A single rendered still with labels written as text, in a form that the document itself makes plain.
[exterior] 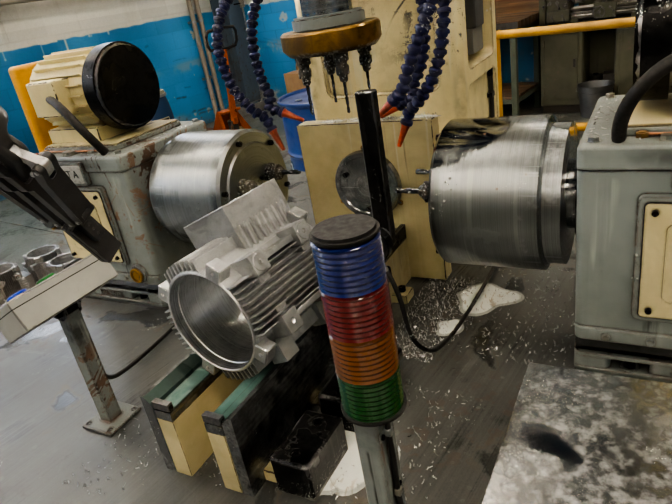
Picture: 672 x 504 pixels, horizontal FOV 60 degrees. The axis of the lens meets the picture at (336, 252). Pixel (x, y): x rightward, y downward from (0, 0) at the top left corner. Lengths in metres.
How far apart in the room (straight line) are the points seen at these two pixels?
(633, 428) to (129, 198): 1.01
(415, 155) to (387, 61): 0.23
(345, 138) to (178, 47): 6.79
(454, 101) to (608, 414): 0.71
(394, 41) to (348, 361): 0.86
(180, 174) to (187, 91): 6.75
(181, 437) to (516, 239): 0.56
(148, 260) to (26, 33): 5.68
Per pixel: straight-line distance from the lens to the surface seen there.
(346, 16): 1.04
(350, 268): 0.46
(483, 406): 0.92
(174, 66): 7.85
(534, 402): 0.74
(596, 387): 0.77
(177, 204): 1.21
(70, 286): 0.96
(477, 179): 0.90
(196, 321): 0.89
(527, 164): 0.89
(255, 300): 0.76
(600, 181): 0.84
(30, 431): 1.16
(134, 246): 1.35
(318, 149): 1.24
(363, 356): 0.51
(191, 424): 0.88
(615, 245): 0.88
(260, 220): 0.84
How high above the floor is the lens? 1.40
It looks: 25 degrees down
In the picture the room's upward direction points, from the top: 10 degrees counter-clockwise
